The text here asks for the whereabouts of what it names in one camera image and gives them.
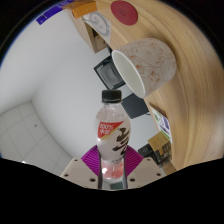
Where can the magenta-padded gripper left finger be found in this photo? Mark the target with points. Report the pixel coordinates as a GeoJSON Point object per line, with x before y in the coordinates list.
{"type": "Point", "coordinates": [76, 170]}

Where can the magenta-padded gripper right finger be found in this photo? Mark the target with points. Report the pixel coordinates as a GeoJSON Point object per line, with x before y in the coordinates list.
{"type": "Point", "coordinates": [147, 170]}

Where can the clear drink bottle black cap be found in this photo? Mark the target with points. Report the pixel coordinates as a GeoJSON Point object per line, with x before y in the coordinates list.
{"type": "Point", "coordinates": [112, 133]}

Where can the white leaflet green purple print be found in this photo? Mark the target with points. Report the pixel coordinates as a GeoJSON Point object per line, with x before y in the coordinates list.
{"type": "Point", "coordinates": [163, 123]}

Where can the grey mesh-back office chair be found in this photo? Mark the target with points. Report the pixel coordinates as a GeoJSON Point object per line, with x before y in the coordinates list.
{"type": "Point", "coordinates": [108, 74]}

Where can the white patterned paper cup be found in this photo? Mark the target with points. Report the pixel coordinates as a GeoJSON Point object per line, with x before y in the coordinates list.
{"type": "Point", "coordinates": [150, 63]}

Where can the wooden side desk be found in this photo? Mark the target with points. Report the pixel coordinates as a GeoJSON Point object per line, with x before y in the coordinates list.
{"type": "Point", "coordinates": [96, 41]}

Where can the flat round red coaster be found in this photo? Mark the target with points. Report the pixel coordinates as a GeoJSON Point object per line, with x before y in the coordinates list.
{"type": "Point", "coordinates": [124, 12]}

